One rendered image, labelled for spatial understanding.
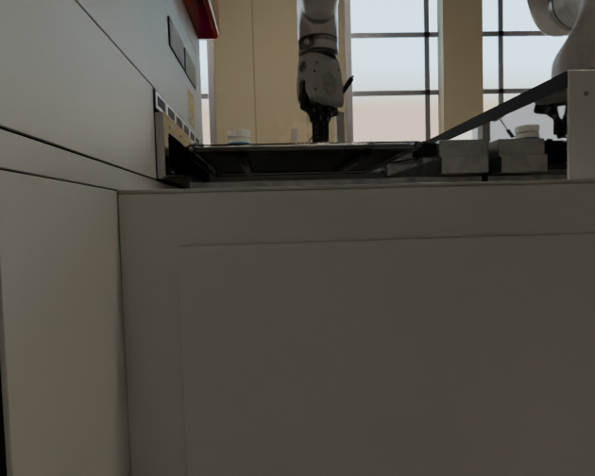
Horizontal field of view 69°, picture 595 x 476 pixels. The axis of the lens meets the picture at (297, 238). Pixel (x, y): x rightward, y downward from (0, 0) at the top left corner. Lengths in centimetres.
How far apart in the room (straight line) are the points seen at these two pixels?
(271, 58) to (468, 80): 149
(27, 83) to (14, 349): 17
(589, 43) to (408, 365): 86
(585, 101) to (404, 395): 42
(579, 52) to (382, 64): 257
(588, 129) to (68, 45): 58
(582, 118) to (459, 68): 303
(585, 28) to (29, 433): 114
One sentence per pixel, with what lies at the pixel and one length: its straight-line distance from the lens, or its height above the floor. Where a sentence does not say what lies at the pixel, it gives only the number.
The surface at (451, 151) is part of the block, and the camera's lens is 77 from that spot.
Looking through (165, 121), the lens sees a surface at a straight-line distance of 67.
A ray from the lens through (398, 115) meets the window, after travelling 356.
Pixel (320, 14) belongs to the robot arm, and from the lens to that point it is 92.
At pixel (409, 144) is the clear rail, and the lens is 72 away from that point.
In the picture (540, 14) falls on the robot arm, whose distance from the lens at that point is 126.
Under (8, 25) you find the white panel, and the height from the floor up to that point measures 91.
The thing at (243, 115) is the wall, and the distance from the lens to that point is 347.
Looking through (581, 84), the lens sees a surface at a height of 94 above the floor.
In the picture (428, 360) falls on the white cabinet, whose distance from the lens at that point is 51.
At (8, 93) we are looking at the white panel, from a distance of 33.
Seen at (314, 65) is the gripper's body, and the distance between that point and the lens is 92.
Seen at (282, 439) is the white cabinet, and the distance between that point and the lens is 52.
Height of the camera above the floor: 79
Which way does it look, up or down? 3 degrees down
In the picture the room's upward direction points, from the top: 2 degrees counter-clockwise
